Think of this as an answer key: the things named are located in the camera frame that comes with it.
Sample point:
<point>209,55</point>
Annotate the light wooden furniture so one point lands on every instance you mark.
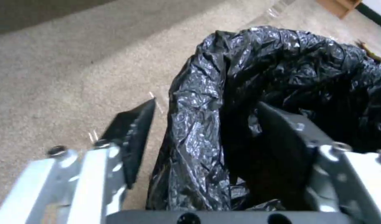
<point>336,7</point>

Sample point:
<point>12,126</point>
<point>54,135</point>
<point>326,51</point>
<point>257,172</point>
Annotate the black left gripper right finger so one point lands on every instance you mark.
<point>302,149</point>

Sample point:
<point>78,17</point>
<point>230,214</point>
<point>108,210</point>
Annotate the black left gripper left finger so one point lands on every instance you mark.
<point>84,163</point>

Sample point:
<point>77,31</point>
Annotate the clear plastic wrapper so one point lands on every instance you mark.
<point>276,9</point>

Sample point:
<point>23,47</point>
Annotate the trash bin with black bag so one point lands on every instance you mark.
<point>240,98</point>

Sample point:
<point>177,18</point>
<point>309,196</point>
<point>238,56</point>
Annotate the brown garbage scrap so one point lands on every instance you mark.
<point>369,52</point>

